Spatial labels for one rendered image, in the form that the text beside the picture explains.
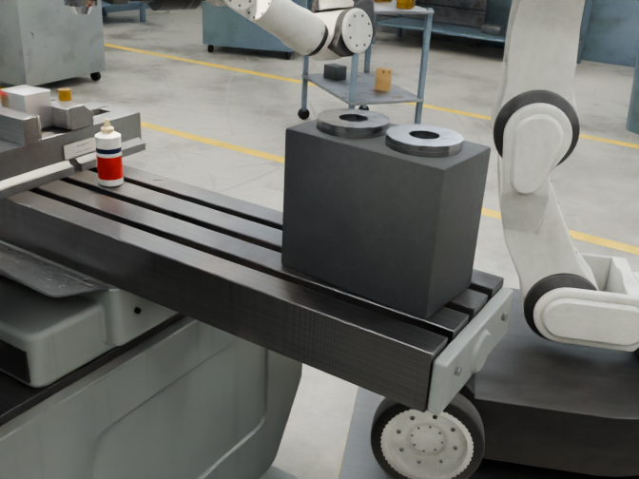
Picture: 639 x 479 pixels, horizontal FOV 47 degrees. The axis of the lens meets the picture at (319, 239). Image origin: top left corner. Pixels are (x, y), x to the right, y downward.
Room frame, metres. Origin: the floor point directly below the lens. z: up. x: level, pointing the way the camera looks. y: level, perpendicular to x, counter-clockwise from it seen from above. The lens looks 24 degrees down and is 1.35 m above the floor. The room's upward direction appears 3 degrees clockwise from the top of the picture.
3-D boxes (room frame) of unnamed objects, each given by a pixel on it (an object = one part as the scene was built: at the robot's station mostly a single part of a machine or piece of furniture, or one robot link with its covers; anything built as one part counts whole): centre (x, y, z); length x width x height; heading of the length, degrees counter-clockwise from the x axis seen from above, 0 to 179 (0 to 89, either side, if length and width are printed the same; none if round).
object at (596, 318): (1.28, -0.52, 0.68); 0.21 x 0.20 x 0.13; 81
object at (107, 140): (1.14, 0.35, 0.97); 0.04 x 0.04 x 0.11
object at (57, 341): (1.11, 0.37, 0.77); 0.50 x 0.35 x 0.12; 149
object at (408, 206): (0.86, -0.07, 1.01); 0.22 x 0.12 x 0.20; 54
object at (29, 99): (1.19, 0.50, 1.02); 0.06 x 0.05 x 0.06; 61
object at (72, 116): (1.24, 0.47, 1.00); 0.12 x 0.06 x 0.04; 61
